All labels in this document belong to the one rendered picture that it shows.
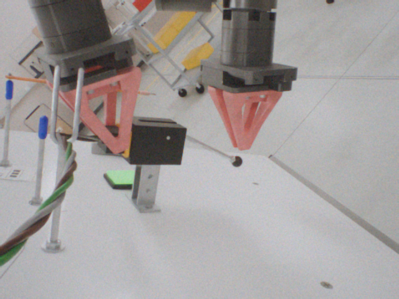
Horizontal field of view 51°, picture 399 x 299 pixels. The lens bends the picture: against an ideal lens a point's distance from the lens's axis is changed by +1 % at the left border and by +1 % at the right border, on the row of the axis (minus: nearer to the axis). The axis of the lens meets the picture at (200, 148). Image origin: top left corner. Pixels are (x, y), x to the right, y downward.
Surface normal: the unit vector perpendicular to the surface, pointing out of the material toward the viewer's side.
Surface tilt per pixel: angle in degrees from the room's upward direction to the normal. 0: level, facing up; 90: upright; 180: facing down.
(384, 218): 0
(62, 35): 85
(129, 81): 120
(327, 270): 53
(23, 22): 90
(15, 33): 90
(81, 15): 105
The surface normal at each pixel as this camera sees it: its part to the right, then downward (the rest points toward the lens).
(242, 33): -0.33, 0.30
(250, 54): 0.01, 0.33
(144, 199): 0.48, 0.29
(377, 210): -0.66, -0.65
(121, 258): 0.17, -0.96
